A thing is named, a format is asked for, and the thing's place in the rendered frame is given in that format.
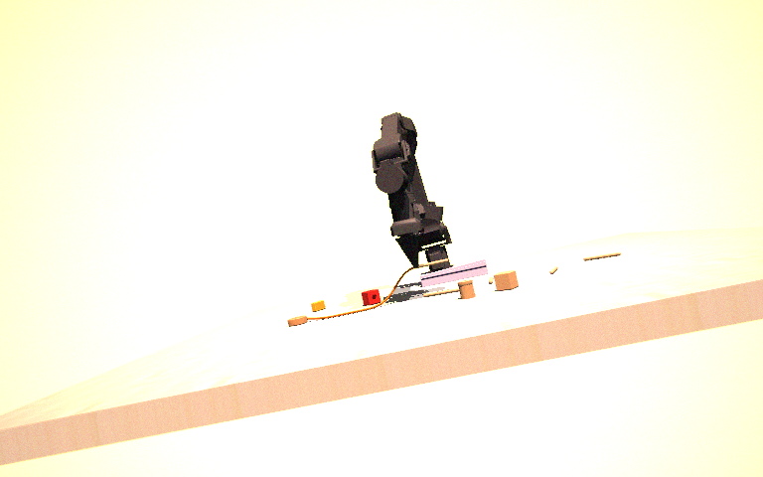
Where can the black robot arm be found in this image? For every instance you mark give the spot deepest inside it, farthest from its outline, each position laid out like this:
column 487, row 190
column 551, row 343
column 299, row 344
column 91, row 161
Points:
column 397, row 173

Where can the orange-brown wooden cylinder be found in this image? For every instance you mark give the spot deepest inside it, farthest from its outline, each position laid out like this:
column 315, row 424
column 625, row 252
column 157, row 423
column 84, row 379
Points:
column 466, row 289

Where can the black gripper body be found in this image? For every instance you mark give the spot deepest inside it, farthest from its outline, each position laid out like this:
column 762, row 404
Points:
column 404, row 223

